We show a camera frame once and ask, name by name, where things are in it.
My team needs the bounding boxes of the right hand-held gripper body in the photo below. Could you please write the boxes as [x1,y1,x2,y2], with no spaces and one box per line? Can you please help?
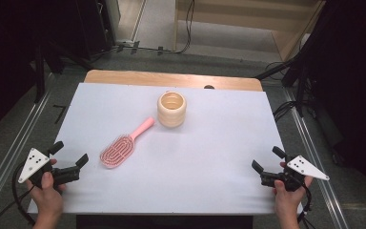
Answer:
[260,155,331,193]

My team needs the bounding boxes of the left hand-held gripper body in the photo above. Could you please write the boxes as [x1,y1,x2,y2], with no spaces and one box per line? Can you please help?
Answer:
[18,147,81,189]

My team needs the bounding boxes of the pink hairbrush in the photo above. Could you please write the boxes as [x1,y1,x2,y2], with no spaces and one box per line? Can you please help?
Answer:
[99,116,156,169]

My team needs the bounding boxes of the cream ribbed cup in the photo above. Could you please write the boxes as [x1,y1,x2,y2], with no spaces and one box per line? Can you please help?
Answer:
[156,91,188,129]

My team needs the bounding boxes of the person's right hand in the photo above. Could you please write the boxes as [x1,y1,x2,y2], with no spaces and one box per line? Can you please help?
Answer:
[272,176,314,219]

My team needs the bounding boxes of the person's left hand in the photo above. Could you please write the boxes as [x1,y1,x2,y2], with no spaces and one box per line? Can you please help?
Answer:
[25,171,67,220]

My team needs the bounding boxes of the black metal stand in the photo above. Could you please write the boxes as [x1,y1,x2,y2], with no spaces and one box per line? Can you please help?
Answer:
[32,39,47,104]
[294,58,311,118]

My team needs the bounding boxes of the white table cover sheet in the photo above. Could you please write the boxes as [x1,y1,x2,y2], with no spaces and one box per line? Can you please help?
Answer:
[27,82,303,216]

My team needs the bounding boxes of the wooden table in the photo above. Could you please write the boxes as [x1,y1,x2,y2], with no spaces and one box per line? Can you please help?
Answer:
[75,69,264,229]

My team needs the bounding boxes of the black curtain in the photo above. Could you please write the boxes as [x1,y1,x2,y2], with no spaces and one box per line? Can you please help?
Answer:
[0,0,80,144]
[298,0,366,211]

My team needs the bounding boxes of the light wooden cabinet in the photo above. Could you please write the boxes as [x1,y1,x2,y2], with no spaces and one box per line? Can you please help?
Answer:
[173,0,327,62]

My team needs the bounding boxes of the black cabinet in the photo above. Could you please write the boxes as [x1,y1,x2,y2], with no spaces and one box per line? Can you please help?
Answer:
[74,0,117,60]

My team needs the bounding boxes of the metal floor rail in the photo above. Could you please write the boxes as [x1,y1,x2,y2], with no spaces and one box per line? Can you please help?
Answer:
[0,72,54,218]
[281,87,351,229]

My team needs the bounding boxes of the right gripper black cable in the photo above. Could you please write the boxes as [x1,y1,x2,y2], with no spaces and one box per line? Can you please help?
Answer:
[296,183,315,229]

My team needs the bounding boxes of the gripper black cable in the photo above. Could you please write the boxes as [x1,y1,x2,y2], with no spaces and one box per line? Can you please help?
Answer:
[0,161,36,229]
[296,183,315,229]

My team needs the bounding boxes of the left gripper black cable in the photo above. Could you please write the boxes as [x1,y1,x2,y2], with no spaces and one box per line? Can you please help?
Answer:
[0,161,36,229]

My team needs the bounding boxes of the black floor cable bundle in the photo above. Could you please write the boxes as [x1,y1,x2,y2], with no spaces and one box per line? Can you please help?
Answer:
[272,100,299,123]

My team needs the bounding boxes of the black hanging cable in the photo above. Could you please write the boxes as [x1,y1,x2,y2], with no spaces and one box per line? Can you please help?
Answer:
[171,0,195,54]

